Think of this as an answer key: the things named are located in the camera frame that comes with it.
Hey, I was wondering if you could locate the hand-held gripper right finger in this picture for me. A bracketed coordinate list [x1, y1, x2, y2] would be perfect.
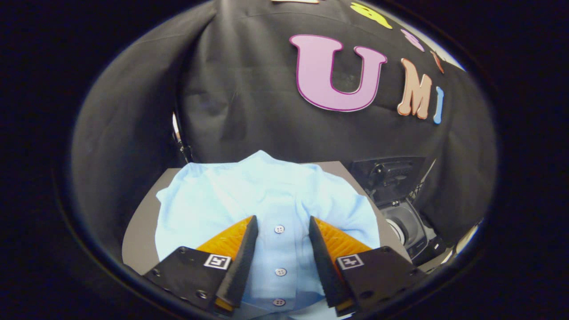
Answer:
[309, 216, 427, 317]

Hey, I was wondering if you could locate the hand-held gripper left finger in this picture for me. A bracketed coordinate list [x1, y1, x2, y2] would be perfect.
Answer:
[143, 215, 259, 314]

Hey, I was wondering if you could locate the light blue button shirt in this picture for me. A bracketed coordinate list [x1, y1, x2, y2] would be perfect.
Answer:
[155, 150, 381, 320]

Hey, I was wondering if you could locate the beige cabinet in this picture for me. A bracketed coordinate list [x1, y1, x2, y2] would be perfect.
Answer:
[121, 161, 412, 276]

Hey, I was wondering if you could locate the backdrop stand pole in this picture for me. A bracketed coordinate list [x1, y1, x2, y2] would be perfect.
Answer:
[171, 111, 194, 163]

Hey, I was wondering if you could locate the black backdrop cloth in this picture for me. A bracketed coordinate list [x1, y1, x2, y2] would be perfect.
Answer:
[71, 0, 497, 249]

